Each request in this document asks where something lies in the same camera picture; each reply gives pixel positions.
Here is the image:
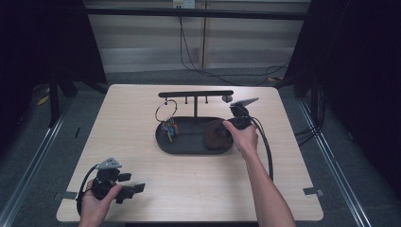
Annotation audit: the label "black curtain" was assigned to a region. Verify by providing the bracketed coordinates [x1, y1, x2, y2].
[0, 0, 108, 152]
[282, 0, 401, 193]

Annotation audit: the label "key bunch with coloured tags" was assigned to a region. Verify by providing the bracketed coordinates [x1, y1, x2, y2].
[154, 99, 180, 143]

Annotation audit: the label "hand-held gripper black cable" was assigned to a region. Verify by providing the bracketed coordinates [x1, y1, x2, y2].
[250, 116, 274, 183]
[76, 164, 99, 218]

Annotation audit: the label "metal floor rail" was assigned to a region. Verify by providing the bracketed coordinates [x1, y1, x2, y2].
[0, 94, 78, 227]
[297, 97, 375, 227]

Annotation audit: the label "grey tape strip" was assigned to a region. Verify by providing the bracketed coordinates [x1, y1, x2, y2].
[52, 190, 78, 201]
[302, 186, 324, 197]

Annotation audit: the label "black floor cables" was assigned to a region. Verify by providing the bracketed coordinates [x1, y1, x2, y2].
[293, 83, 326, 147]

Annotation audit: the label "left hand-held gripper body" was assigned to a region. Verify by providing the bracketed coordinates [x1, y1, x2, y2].
[92, 157, 127, 201]

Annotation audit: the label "right hand-held gripper black cable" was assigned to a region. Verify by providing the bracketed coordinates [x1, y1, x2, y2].
[250, 116, 274, 183]

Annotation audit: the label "person's right hand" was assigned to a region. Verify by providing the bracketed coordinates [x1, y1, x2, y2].
[221, 120, 260, 156]

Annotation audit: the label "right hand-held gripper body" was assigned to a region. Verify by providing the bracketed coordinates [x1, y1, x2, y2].
[225, 96, 260, 131]

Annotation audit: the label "white wall socket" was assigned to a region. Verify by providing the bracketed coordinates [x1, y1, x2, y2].
[172, 0, 197, 9]

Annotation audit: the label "left hand-held gripper black cable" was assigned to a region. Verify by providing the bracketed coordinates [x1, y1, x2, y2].
[76, 164, 99, 218]

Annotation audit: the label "person's left hand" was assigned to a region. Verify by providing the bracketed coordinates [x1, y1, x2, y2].
[78, 179, 123, 222]

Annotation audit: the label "black wall cable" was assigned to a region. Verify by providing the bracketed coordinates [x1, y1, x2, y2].
[178, 15, 291, 87]

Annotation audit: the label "black horizontal bar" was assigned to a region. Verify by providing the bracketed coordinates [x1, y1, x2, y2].
[84, 7, 312, 22]

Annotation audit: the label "black key rack with tray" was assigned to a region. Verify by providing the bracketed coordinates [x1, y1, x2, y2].
[154, 90, 235, 155]

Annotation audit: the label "yellow floor marker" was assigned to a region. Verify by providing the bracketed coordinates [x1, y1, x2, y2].
[36, 94, 51, 107]

